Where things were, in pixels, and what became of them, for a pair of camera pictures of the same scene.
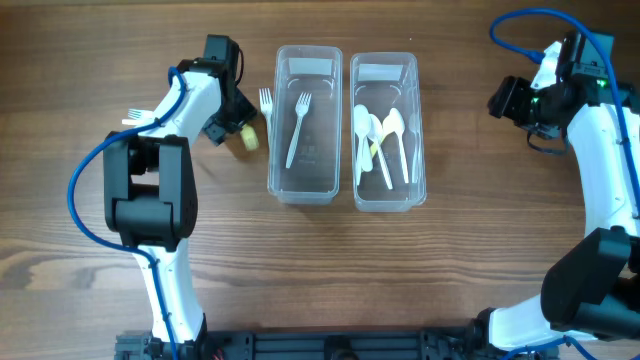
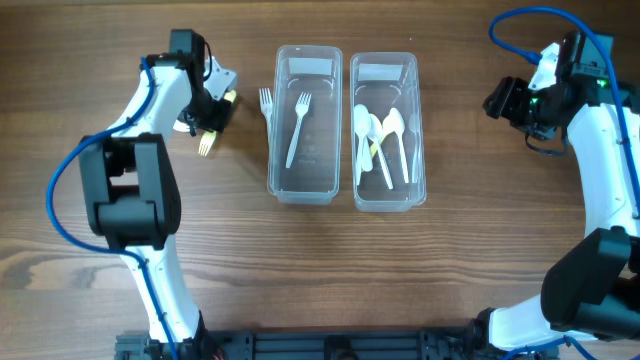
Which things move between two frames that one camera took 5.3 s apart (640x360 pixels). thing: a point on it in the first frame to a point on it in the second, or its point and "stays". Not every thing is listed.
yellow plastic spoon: (374, 146) stays
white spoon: (395, 123) stays
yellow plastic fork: (249, 136) to (210, 136)
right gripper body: (503, 100) stays
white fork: (266, 101) stays
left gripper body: (232, 122) to (211, 120)
